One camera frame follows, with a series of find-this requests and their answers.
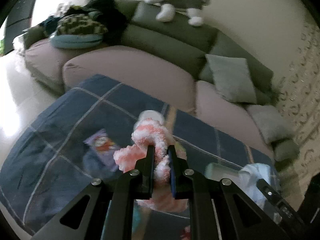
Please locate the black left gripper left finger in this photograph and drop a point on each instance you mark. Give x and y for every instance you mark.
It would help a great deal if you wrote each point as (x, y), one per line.
(102, 210)

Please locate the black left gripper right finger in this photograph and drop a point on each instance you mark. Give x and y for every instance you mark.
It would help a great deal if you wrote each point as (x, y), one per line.
(218, 210)

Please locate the red white plush toy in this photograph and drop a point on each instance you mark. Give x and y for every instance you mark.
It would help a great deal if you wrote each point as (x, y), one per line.
(185, 234)

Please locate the light blue face mask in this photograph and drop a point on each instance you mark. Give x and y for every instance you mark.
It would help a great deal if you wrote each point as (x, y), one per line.
(249, 176)

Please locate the teal plastic toy case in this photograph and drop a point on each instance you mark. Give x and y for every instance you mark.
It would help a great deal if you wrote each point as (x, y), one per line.
(141, 217)

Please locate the teal rimmed white tray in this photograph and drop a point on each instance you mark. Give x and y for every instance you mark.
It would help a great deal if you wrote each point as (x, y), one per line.
(217, 172)

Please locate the purple cartoon snack packet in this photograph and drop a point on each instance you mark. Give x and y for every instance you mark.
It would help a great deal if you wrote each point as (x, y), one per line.
(104, 147)

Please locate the small green pillow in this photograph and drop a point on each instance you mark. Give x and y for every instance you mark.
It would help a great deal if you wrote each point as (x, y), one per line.
(285, 149)

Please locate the blue plaid table cloth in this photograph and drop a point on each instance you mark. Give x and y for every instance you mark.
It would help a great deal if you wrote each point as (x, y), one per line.
(50, 164)

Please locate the grey white throw pillow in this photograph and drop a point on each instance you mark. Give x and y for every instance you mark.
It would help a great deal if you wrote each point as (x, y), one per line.
(272, 126)

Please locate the white pill bottle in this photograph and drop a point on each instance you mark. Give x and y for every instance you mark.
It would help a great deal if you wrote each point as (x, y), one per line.
(151, 114)

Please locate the patterned beige curtain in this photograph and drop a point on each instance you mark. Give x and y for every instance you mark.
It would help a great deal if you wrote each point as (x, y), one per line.
(298, 101)

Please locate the grey green sofa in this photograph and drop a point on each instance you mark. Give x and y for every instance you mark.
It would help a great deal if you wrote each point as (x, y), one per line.
(165, 60)

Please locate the leopard print cushion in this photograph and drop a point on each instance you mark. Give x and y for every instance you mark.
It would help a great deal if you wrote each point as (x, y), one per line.
(79, 24)

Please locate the dark clothes pile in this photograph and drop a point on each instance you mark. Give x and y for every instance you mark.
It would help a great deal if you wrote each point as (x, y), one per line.
(105, 12)

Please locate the dark cabinet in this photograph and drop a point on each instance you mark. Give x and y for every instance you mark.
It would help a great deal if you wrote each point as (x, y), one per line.
(18, 20)

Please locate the grey husky plush toy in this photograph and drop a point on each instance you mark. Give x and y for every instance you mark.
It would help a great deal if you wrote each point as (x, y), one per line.
(193, 8)

